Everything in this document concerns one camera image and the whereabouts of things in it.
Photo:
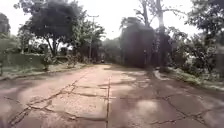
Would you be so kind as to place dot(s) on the dark overgrown tree mass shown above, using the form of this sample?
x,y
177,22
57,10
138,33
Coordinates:
x,y
136,43

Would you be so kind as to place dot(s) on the utility pole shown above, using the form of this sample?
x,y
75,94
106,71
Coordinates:
x,y
91,40

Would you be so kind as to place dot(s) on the cracked brown paved road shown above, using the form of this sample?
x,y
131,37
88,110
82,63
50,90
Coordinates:
x,y
110,96

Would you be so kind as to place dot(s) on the tall thin-trunked tree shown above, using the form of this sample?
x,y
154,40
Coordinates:
x,y
161,40

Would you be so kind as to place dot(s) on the large spreading tree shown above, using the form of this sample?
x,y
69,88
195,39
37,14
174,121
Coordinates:
x,y
56,23

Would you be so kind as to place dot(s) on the grass verge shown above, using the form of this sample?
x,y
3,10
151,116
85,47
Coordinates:
x,y
23,70
193,80

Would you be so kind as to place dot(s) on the low green hedge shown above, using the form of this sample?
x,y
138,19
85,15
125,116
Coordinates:
x,y
23,59

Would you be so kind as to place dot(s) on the group of green trees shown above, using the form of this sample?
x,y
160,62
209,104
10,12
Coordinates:
x,y
206,33

